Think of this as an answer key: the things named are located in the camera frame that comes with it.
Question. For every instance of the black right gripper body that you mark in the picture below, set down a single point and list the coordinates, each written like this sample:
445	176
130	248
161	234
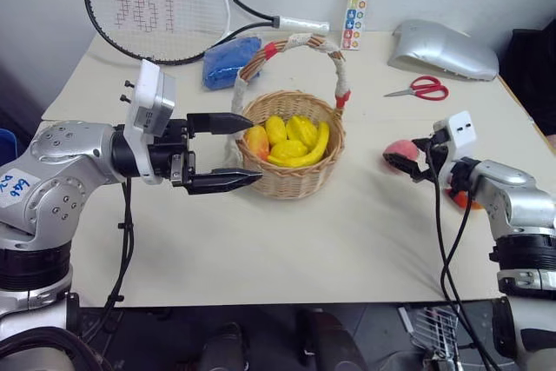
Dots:
434	158

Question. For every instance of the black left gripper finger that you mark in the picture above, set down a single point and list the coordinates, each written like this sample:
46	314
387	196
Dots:
221	180
217	122

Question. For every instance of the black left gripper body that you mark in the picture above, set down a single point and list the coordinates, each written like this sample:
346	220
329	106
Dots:
174	149

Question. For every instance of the pink peach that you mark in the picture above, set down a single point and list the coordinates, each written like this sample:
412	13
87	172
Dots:
401	148

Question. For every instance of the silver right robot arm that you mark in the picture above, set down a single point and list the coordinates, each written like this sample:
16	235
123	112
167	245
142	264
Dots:
512	188

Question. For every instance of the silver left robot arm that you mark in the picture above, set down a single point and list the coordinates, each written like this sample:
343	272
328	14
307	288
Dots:
65	149

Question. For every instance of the orange yellow mango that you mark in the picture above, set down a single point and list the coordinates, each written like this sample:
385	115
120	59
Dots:
257	141

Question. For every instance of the small orange fruit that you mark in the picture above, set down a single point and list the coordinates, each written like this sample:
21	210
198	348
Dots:
461	200

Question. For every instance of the yellow lemon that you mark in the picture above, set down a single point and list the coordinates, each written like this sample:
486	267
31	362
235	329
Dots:
289	149
276	130

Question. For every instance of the yellow starfruit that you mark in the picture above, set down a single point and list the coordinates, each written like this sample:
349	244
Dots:
302	130

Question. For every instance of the yellow banana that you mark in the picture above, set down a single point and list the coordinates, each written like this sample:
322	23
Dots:
319	145

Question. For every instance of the silver plastic shell cover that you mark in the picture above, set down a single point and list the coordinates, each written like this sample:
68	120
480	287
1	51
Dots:
443	49

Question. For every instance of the black white tennis racket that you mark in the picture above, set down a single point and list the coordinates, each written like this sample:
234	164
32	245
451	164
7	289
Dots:
304	23

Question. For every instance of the black fabric bundle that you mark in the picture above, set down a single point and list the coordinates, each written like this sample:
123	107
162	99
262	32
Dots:
534	71

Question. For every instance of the colourful sticker strip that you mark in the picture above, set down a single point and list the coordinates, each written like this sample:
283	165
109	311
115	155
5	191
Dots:
356	6

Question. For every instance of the blue container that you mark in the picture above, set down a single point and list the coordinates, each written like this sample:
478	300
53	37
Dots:
6	147

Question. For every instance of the dark rounded shape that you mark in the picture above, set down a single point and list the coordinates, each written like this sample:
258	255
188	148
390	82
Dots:
326	340

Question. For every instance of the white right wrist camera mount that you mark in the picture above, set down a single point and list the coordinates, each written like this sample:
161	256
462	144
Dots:
462	127

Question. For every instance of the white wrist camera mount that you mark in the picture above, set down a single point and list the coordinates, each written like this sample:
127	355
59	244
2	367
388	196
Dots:
145	84
462	127

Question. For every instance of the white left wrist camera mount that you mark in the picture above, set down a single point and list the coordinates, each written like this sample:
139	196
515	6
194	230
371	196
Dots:
145	84

